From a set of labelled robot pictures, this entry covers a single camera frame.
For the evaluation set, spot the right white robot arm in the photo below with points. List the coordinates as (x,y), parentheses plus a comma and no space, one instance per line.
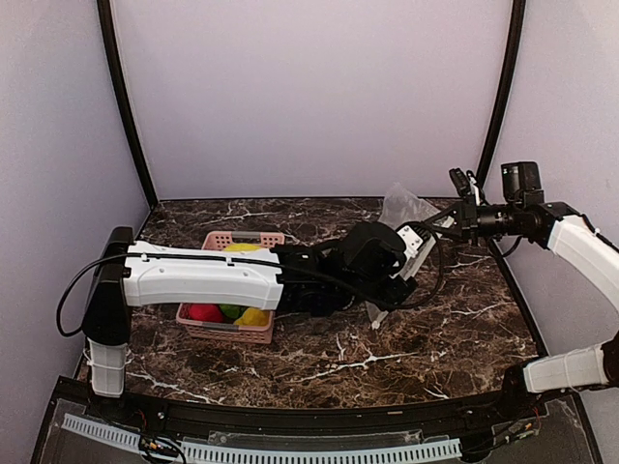
(569,235)

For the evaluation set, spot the left black frame post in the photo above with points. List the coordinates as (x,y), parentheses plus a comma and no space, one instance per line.
(124,106)

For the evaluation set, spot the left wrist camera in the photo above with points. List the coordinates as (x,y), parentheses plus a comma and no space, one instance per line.
(419,243)

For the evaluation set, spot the red toy fruit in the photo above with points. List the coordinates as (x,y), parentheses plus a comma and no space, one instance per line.
(210,313)

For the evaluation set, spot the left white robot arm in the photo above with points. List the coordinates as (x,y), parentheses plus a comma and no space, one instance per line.
(135,273)

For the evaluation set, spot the pink plastic basket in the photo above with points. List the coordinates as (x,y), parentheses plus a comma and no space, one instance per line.
(228,331)

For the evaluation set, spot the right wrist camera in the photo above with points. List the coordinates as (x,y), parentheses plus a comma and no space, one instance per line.
(521,183)

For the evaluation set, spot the white slotted cable duct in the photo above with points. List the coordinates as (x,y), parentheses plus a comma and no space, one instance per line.
(229,447)

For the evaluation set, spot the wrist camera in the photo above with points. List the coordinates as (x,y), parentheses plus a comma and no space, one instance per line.
(419,243)
(521,183)

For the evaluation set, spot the right black frame post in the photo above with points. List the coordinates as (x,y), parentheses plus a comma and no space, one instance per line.
(503,90)

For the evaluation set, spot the clear dotted zip bag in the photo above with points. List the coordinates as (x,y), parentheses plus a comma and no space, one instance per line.
(401,205)

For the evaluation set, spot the black frame post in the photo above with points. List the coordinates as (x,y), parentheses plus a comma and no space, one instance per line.
(124,106)
(503,90)

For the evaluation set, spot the black front rail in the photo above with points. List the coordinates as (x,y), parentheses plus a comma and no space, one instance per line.
(459,417)

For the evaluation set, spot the yellow toy lemon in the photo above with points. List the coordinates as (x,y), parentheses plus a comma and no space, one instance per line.
(253,317)

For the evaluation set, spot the green toy watermelon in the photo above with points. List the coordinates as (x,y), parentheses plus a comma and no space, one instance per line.
(232,311)

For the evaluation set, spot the yellow toy banana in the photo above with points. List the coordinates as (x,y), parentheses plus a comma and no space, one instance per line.
(242,247)

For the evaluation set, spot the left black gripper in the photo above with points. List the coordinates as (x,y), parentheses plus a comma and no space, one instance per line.
(398,293)

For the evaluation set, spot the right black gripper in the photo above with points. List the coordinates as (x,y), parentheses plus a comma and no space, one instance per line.
(467,220)

